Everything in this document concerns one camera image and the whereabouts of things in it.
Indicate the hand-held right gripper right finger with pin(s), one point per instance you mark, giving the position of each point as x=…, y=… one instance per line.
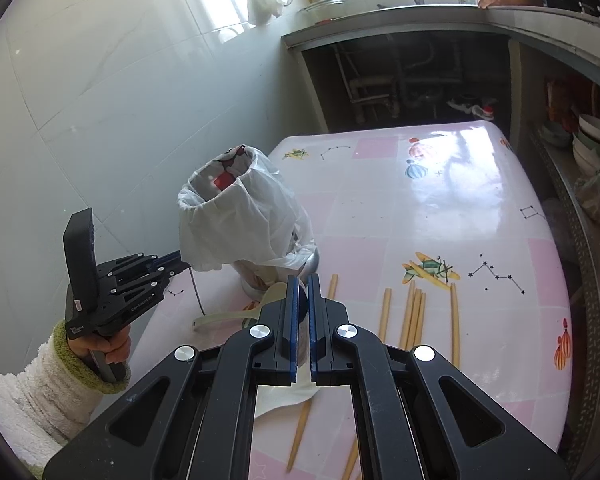
x=313, y=360

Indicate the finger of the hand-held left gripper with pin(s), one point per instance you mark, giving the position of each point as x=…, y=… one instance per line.
x=140, y=267
x=140, y=300

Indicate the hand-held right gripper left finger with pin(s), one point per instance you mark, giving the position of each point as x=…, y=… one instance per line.
x=293, y=340

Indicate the beige rice paddle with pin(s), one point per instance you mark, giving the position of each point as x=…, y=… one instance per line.
x=271, y=300

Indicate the printed steel utensil holder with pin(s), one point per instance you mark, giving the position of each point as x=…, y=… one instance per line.
x=262, y=280

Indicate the container with white plastic bag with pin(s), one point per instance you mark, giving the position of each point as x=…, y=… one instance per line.
x=240, y=220

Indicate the person's left hand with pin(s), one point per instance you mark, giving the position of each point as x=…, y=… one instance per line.
x=117, y=347

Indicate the white sheet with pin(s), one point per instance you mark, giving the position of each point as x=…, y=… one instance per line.
x=280, y=402

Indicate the pink printed tablecloth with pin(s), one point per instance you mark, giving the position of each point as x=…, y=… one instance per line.
x=430, y=200

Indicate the sink drain pipes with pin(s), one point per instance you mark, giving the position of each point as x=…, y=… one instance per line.
x=380, y=85

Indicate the metal shelf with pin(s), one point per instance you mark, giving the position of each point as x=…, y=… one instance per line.
x=580, y=250

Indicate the white and red brush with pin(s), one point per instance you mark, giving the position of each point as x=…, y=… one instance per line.
x=472, y=109

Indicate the glass pot lid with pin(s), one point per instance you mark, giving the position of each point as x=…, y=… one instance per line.
x=325, y=4

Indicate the crumpled clear plastic bag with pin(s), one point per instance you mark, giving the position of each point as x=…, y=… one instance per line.
x=591, y=195

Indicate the grey bowl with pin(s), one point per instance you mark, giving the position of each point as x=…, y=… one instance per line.
x=556, y=135

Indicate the stack of white bowls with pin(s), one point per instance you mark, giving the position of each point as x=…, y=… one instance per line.
x=592, y=145

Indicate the concrete kitchen counter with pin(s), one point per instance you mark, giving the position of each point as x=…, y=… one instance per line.
x=430, y=14

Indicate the red packaging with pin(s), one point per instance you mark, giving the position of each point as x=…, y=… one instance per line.
x=565, y=95

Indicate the small pink dish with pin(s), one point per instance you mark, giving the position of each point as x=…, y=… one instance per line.
x=486, y=3

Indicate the black gas stove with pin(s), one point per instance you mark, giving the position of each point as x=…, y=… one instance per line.
x=590, y=7

